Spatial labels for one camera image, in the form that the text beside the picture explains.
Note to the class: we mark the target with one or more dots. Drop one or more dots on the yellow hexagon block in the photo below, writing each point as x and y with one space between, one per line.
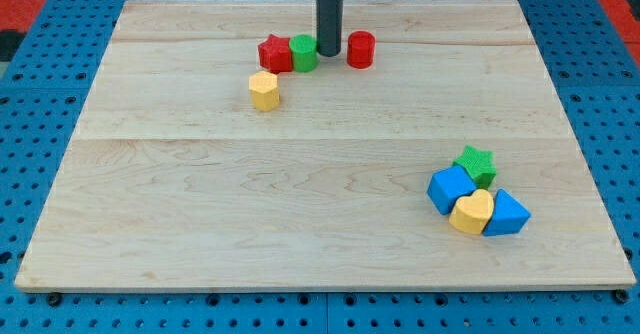
264 91

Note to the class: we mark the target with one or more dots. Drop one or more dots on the red star block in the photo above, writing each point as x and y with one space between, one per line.
275 54

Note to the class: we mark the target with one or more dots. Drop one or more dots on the green star block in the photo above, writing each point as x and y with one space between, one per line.
479 166

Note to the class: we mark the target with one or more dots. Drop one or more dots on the green cylinder block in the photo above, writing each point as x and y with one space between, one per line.
304 53

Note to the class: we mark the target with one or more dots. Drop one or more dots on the red cylinder block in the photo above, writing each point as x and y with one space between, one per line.
361 49

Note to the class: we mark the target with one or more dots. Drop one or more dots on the light wooden board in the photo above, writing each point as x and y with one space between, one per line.
173 182

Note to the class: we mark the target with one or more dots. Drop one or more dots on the blue cube block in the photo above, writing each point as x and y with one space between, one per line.
447 185

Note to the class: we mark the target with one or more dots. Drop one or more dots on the yellow heart block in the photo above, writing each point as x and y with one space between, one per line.
472 213

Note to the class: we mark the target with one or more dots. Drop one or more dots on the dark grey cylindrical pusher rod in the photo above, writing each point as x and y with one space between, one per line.
329 27

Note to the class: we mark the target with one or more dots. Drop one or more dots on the blue triangle block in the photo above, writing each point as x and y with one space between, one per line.
509 215

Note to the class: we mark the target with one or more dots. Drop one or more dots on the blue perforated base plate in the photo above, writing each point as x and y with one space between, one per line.
48 79

